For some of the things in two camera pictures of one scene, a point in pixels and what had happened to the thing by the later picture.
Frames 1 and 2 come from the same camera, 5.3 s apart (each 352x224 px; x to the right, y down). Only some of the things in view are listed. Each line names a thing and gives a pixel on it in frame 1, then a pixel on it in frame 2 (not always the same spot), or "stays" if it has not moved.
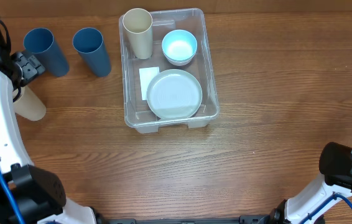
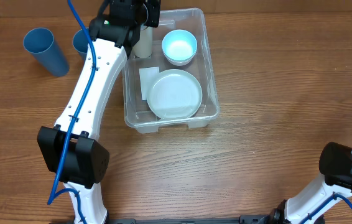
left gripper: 32,66 -> 155,7
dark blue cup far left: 39,43 stays
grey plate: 174,94 stays
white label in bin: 146,75 stays
